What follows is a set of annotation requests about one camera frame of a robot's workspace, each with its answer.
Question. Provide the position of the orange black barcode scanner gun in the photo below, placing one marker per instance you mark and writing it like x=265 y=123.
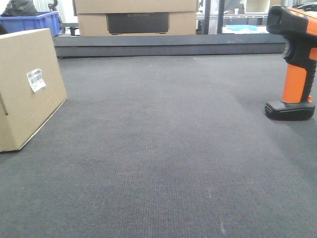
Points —
x=299 y=29

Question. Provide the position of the large cardboard box black panel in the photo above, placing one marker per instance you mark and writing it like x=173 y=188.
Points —
x=136 y=17

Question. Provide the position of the cardboard package with label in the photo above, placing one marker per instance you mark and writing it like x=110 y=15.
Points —
x=23 y=112

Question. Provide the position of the light blue tray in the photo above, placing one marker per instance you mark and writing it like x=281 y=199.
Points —
x=241 y=28

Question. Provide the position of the white barcode label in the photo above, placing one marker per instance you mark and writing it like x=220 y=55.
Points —
x=35 y=80

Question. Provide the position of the white plastic bin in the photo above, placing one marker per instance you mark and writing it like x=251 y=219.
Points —
x=256 y=6

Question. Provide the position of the blue plastic crate background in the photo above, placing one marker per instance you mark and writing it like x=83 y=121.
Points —
x=48 y=19

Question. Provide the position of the black bag in crate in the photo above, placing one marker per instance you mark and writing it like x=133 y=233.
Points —
x=20 y=8

